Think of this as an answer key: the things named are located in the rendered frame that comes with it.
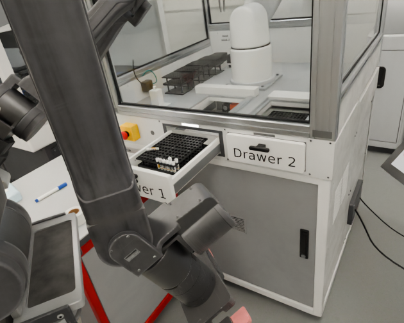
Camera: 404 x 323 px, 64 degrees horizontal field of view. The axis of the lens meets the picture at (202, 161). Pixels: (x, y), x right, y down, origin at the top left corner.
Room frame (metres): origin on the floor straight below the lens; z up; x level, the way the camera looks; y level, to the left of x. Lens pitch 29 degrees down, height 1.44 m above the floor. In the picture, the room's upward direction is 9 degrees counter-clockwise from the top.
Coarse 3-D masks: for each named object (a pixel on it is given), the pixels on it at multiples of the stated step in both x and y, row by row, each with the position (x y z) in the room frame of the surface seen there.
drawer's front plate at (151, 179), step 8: (136, 168) 0.94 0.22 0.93; (144, 176) 0.91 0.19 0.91; (152, 176) 0.89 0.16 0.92; (160, 176) 0.87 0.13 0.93; (168, 176) 0.86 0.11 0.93; (144, 184) 0.91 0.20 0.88; (152, 184) 0.89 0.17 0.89; (160, 184) 0.87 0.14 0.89; (168, 184) 0.85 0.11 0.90; (144, 192) 0.92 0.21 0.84; (152, 192) 0.90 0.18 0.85; (160, 192) 0.88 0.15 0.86; (168, 192) 0.86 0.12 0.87; (160, 200) 0.88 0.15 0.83; (168, 200) 0.86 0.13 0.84
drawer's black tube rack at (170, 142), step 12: (156, 144) 1.15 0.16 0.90; (168, 144) 1.14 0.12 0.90; (180, 144) 1.12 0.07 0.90; (192, 144) 1.11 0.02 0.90; (204, 144) 1.15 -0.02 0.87; (144, 156) 1.07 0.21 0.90; (156, 156) 1.05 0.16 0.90; (168, 156) 1.04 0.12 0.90; (180, 156) 1.03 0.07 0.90; (192, 156) 1.07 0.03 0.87; (144, 168) 1.05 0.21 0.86; (156, 168) 1.02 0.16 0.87; (180, 168) 0.99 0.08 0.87
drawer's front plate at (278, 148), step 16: (240, 144) 1.05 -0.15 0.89; (256, 144) 1.02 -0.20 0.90; (272, 144) 0.98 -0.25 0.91; (288, 144) 0.95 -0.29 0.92; (304, 144) 0.93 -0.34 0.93; (240, 160) 1.06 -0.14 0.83; (256, 160) 1.02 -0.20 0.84; (272, 160) 0.98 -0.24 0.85; (288, 160) 0.95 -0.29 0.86; (304, 160) 0.92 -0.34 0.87
